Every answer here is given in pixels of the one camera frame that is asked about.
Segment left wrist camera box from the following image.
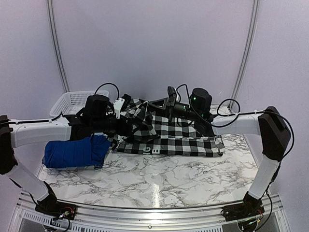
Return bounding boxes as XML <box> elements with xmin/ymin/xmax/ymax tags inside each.
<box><xmin>84</xmin><ymin>93</ymin><xmax>132</xmax><ymax>120</ymax></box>

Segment black white checkered cloth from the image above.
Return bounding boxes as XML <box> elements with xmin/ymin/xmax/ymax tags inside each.
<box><xmin>110</xmin><ymin>99</ymin><xmax>225</xmax><ymax>157</ymax></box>

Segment white plastic laundry basket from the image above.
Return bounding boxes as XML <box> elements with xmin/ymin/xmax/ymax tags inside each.
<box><xmin>49</xmin><ymin>90</ymin><xmax>95</xmax><ymax>117</ymax></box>

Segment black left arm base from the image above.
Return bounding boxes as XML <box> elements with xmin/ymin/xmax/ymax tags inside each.
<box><xmin>35</xmin><ymin>188</ymin><xmax>77</xmax><ymax>220</ymax></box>

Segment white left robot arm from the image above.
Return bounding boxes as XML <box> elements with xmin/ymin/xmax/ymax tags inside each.
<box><xmin>0</xmin><ymin>115</ymin><xmax>133</xmax><ymax>215</ymax></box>

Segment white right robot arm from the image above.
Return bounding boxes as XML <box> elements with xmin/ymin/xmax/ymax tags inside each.
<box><xmin>148</xmin><ymin>88</ymin><xmax>294</xmax><ymax>217</ymax></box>

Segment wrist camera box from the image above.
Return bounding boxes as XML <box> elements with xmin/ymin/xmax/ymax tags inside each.
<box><xmin>84</xmin><ymin>93</ymin><xmax>132</xmax><ymax>120</ymax></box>
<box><xmin>166</xmin><ymin>86</ymin><xmax>213</xmax><ymax>119</ymax></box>

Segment left aluminium wall post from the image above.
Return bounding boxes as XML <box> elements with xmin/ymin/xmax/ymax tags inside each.
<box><xmin>46</xmin><ymin>0</ymin><xmax>70</xmax><ymax>92</ymax></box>

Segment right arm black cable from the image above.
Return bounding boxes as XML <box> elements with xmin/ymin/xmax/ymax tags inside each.
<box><xmin>176</xmin><ymin>84</ymin><xmax>295</xmax><ymax>218</ymax></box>

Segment aluminium front frame rail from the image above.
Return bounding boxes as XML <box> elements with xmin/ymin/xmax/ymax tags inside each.
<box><xmin>8</xmin><ymin>192</ymin><xmax>291</xmax><ymax>232</ymax></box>

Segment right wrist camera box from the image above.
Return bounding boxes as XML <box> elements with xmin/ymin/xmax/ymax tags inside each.
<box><xmin>166</xmin><ymin>86</ymin><xmax>213</xmax><ymax>119</ymax></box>

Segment right aluminium wall post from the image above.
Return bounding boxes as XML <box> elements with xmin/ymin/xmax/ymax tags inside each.
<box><xmin>231</xmin><ymin>0</ymin><xmax>260</xmax><ymax>99</ymax></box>

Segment blue pleated skirt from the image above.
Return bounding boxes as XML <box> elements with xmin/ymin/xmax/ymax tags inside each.
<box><xmin>44</xmin><ymin>135</ymin><xmax>112</xmax><ymax>169</ymax></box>

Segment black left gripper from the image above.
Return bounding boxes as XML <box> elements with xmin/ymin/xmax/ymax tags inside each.
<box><xmin>91</xmin><ymin>114</ymin><xmax>143</xmax><ymax>136</ymax></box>

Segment aluminium wall post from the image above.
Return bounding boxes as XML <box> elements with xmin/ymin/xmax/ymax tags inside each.
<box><xmin>231</xmin><ymin>0</ymin><xmax>260</xmax><ymax>99</ymax></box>
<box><xmin>46</xmin><ymin>0</ymin><xmax>70</xmax><ymax>92</ymax></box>

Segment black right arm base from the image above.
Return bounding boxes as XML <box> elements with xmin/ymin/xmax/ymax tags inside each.
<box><xmin>221</xmin><ymin>191</ymin><xmax>265</xmax><ymax>221</ymax></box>

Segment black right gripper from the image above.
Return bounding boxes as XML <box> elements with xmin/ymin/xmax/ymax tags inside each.
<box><xmin>149</xmin><ymin>93</ymin><xmax>201</xmax><ymax>122</ymax></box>

